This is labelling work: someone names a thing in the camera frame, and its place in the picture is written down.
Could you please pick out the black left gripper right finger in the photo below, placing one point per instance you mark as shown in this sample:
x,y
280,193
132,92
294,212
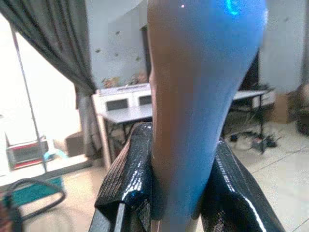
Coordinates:
x,y
231,188

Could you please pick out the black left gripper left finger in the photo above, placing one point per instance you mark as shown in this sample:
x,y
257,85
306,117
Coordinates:
x,y
131,174

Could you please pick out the white folding table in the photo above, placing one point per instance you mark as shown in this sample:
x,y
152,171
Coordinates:
x,y
128,116

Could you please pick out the brown cardboard box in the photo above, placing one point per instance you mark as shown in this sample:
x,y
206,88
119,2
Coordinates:
x,y
74,145

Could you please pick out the white cabinet with dark panels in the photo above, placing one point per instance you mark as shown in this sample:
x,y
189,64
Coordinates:
x,y
125,97

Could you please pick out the grey folding table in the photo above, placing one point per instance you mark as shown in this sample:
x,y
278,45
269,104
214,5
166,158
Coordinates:
x,y
251,96

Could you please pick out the teal mat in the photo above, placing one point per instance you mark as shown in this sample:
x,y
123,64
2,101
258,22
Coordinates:
x,y
33,193

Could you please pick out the brown armchair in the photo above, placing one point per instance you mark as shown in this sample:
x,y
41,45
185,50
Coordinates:
x,y
301,108

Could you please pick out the red and white crate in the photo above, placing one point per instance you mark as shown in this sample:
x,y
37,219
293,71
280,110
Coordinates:
x,y
25,153

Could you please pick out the grey curtain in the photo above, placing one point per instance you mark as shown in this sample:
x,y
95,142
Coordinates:
x,y
60,48

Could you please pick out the metal window frame pole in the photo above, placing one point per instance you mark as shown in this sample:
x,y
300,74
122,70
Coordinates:
x,y
29,96

